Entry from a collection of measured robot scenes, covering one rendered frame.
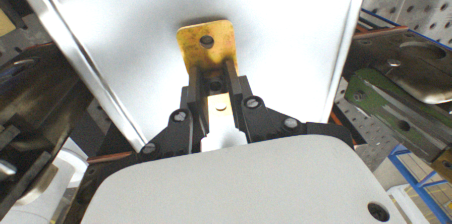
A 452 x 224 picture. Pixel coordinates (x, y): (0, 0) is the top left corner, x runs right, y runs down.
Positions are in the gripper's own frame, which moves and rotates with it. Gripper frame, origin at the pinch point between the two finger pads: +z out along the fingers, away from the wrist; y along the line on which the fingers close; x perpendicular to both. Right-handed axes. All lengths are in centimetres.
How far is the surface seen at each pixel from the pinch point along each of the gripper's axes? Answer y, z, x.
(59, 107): -13.1, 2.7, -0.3
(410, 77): 17.0, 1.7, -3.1
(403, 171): 167, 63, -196
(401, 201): 270, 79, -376
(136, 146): -9.7, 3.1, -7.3
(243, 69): 2.5, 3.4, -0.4
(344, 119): 19.3, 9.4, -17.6
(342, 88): 37, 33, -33
